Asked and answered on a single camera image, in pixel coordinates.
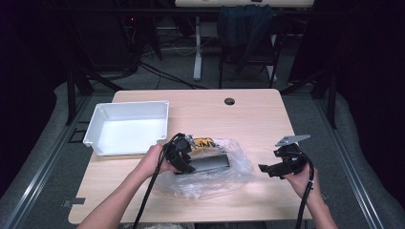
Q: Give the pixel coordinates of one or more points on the black rectangular box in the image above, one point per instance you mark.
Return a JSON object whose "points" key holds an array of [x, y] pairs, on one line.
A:
{"points": [[211, 163]]}

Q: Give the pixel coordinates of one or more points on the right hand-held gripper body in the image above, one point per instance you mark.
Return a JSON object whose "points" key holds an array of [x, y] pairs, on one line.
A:
{"points": [[291, 159]]}

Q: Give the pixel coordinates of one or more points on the white plastic tray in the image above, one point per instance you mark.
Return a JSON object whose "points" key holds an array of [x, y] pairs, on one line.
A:
{"points": [[127, 132]]}

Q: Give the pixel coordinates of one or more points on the person's left hand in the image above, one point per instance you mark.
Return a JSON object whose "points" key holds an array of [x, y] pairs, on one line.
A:
{"points": [[154, 160]]}

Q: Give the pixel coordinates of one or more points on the white desk leg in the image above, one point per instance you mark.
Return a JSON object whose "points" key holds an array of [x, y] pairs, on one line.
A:
{"points": [[197, 47]]}

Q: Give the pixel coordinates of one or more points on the person's right hand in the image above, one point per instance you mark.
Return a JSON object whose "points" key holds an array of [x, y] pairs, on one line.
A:
{"points": [[301, 186]]}

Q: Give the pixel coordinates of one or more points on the black chair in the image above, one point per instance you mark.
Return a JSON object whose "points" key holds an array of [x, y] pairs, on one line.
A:
{"points": [[273, 54]]}

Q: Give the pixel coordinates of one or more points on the aluminium rail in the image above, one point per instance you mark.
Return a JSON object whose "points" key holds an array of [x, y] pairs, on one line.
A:
{"points": [[350, 165], [38, 178]]}

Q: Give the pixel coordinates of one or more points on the black metal stand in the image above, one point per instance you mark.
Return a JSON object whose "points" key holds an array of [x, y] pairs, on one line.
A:
{"points": [[71, 95], [331, 101]]}

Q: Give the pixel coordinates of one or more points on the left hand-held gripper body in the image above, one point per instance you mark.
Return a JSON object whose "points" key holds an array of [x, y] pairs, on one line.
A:
{"points": [[178, 151]]}

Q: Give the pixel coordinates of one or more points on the grey metal bracket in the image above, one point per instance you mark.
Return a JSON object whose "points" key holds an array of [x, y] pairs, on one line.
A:
{"points": [[74, 201]]}

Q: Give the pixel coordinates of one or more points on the dark blue cloth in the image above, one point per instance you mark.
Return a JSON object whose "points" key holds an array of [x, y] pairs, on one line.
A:
{"points": [[245, 28]]}

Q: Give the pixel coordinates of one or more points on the clear plastic bag yellow face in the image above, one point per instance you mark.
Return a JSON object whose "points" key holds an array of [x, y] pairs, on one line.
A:
{"points": [[223, 181]]}

